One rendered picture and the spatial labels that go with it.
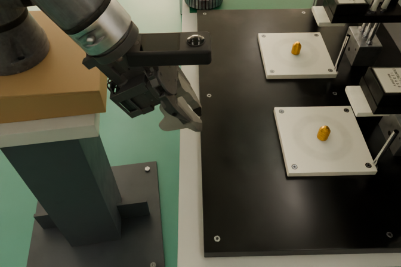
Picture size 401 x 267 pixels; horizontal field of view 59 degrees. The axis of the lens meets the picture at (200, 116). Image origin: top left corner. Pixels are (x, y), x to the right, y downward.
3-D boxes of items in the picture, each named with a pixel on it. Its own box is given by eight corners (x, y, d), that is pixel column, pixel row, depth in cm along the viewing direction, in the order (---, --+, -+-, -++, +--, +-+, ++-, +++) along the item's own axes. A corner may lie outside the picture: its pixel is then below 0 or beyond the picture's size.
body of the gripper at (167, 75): (139, 87, 59) (88, 36, 51) (182, 67, 56) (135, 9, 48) (134, 122, 54) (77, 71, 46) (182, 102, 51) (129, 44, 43)
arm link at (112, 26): (116, -17, 45) (105, 19, 39) (138, 10, 48) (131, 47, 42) (72, 9, 47) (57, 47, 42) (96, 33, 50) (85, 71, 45)
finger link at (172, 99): (183, 111, 57) (152, 72, 52) (192, 106, 56) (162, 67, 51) (181, 132, 53) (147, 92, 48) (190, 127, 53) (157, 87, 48)
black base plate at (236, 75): (203, 257, 53) (204, 252, 51) (197, 16, 95) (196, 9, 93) (512, 250, 54) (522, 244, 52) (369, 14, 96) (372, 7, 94)
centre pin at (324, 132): (318, 140, 63) (321, 132, 61) (315, 132, 64) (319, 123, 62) (329, 140, 63) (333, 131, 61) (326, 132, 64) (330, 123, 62)
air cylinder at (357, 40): (351, 66, 78) (359, 46, 74) (341, 45, 83) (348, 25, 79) (373, 65, 78) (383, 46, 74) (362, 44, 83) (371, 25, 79)
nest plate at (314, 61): (266, 79, 75) (267, 74, 75) (257, 37, 85) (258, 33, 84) (335, 78, 76) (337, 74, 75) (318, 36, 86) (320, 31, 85)
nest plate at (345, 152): (287, 176, 60) (289, 173, 59) (273, 111, 69) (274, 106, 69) (375, 174, 60) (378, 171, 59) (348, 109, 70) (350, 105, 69)
